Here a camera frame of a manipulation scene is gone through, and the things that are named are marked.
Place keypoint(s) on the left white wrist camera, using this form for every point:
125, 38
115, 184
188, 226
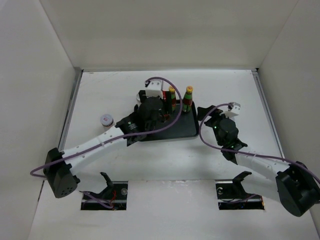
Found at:
154, 88

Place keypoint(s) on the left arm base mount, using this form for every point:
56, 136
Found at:
113, 196

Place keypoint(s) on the white jar red label lid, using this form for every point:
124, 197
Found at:
107, 121

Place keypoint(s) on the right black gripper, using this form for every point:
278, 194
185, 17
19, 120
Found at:
215, 115

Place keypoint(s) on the yellow cap sauce bottle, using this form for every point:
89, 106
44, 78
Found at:
187, 99
172, 92

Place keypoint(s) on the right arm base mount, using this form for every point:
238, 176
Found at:
232, 196

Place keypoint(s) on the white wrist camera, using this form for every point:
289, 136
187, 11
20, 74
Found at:
154, 88
233, 110

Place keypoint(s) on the black plastic tray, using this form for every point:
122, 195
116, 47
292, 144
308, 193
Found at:
187, 126

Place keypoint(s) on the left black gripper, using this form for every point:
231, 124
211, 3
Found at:
143, 95

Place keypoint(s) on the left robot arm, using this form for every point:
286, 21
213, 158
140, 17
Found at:
61, 167

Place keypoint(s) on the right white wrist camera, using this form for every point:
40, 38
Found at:
233, 110

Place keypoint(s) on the silver lid white jar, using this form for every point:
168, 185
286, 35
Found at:
138, 99

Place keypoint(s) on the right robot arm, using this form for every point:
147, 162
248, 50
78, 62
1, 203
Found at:
285, 181

